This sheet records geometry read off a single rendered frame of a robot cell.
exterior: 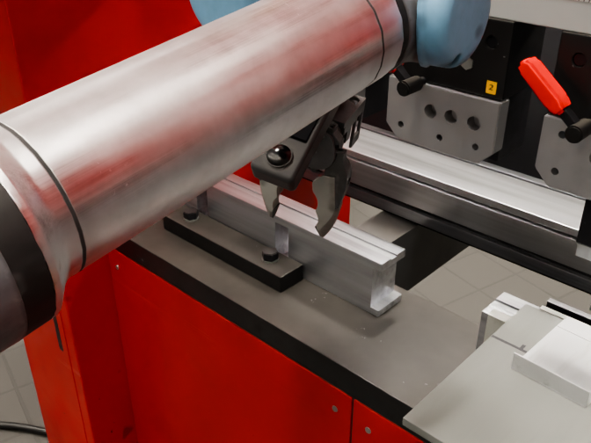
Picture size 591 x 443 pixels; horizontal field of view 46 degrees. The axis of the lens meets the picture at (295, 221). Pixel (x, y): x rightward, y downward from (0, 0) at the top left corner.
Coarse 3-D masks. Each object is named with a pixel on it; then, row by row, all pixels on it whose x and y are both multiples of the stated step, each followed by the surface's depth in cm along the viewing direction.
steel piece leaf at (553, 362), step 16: (560, 336) 80; (576, 336) 80; (528, 352) 77; (544, 352) 77; (560, 352) 77; (576, 352) 77; (512, 368) 75; (528, 368) 74; (544, 368) 72; (560, 368) 75; (576, 368) 75; (544, 384) 73; (560, 384) 71; (576, 384) 70; (576, 400) 71
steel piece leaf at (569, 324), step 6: (570, 318) 83; (558, 324) 82; (564, 324) 82; (570, 324) 82; (576, 324) 82; (582, 324) 82; (570, 330) 81; (576, 330) 81; (582, 330) 81; (588, 330) 81; (582, 336) 80; (588, 336) 80
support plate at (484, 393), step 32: (512, 320) 83; (544, 320) 83; (480, 352) 78; (512, 352) 78; (448, 384) 73; (480, 384) 73; (512, 384) 73; (416, 416) 69; (448, 416) 69; (480, 416) 69; (512, 416) 69; (544, 416) 69; (576, 416) 69
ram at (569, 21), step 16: (496, 0) 72; (512, 0) 71; (528, 0) 69; (544, 0) 68; (560, 0) 67; (496, 16) 72; (512, 16) 71; (528, 16) 70; (544, 16) 69; (560, 16) 68; (576, 16) 67; (576, 32) 67
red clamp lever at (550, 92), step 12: (528, 60) 68; (528, 72) 68; (540, 72) 67; (540, 84) 67; (552, 84) 67; (540, 96) 68; (552, 96) 67; (564, 96) 68; (552, 108) 68; (564, 108) 67; (564, 120) 68; (576, 120) 67; (588, 120) 68; (576, 132) 66; (588, 132) 67
